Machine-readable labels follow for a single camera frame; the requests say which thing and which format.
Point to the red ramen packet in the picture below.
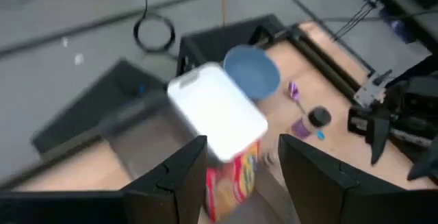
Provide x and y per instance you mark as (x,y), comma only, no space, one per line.
(232,186)

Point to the grey desk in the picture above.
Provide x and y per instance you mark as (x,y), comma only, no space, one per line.
(407,28)

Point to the white plastic bin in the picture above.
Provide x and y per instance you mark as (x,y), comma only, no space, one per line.
(215,111)

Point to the grey translucent plastic bin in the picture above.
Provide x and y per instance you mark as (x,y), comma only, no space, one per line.
(147,142)

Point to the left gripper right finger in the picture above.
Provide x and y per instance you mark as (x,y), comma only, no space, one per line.
(315,183)

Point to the black flat panel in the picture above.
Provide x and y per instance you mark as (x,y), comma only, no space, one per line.
(85,114)

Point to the purple label spice jar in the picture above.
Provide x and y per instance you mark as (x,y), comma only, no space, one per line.
(320,116)

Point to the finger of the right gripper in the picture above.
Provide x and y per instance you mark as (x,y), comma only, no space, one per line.
(380,138)
(426,164)

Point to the silver mounting bracket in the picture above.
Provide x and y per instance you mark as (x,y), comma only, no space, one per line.
(369,92)

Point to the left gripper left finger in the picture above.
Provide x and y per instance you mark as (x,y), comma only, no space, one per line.
(178,183)

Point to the blue bowl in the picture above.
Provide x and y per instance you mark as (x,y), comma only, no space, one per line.
(251,71)

